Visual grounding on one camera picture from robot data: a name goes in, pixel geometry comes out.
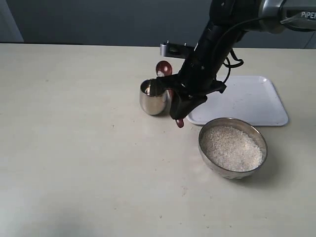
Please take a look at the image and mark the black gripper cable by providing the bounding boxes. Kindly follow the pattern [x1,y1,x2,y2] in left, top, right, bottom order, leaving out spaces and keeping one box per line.
[217,14,262,83]

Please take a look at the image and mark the steel bowl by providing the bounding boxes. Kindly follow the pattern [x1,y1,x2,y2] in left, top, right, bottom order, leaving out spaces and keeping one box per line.
[198,118,268,179]

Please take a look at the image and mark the white rectangular tray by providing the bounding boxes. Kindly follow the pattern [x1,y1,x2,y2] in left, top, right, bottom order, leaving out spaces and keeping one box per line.
[187,76,288,126]

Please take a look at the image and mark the steel cup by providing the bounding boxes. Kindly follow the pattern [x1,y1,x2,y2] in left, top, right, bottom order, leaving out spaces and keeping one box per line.
[139,79,169,116]

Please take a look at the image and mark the dark red wooden spoon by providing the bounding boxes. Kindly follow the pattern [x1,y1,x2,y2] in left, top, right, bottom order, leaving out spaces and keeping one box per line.
[156,60,184,128]

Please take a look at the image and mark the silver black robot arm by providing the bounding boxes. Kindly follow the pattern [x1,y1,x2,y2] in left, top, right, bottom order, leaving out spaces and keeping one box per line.
[158,0,316,120]

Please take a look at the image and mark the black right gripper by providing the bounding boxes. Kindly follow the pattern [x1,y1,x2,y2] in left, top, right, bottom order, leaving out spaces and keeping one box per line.
[156,22,237,120]

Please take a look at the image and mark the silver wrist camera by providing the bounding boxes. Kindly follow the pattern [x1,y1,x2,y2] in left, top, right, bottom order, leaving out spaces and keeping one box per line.
[160,40,194,59]

